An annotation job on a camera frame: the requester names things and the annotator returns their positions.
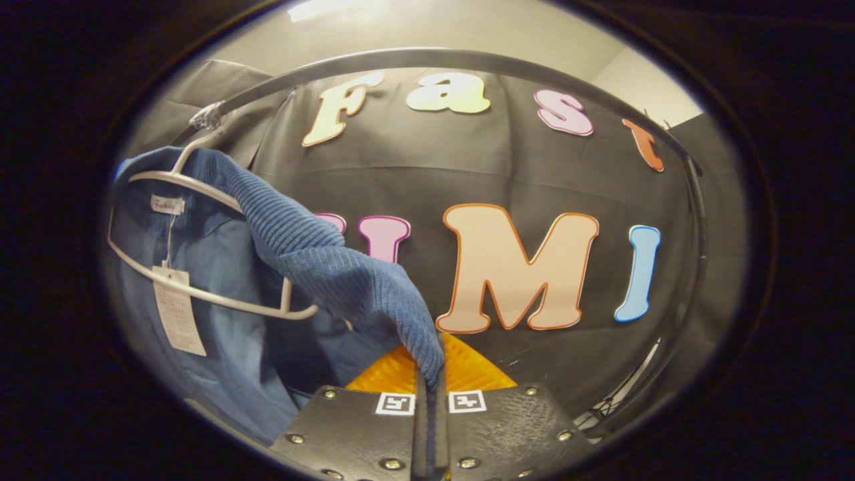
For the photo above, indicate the white hanger with taped hook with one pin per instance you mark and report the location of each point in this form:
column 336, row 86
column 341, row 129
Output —
column 220, row 302

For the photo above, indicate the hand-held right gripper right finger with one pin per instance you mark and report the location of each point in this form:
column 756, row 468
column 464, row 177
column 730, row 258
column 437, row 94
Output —
column 507, row 427

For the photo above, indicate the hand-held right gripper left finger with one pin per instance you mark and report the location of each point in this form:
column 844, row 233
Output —
column 361, row 434

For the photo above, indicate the black backdrop cloth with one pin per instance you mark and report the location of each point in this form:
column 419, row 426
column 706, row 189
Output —
column 467, row 174

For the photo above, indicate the black clothes rack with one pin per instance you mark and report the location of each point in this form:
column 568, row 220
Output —
column 467, row 59

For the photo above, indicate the white paper hang tag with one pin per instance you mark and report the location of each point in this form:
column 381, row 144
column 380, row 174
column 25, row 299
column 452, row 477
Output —
column 177, row 314

